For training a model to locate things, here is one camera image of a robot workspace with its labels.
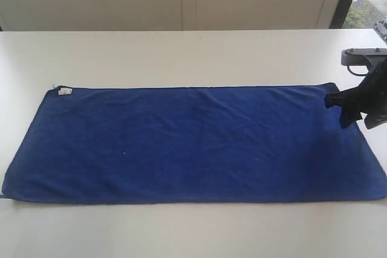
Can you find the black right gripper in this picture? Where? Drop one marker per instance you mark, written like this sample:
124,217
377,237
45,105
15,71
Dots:
369,97

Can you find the blue towel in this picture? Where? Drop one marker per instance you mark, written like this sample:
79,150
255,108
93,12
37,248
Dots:
247,144

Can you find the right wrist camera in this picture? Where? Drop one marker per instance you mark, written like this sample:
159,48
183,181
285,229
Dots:
368,57

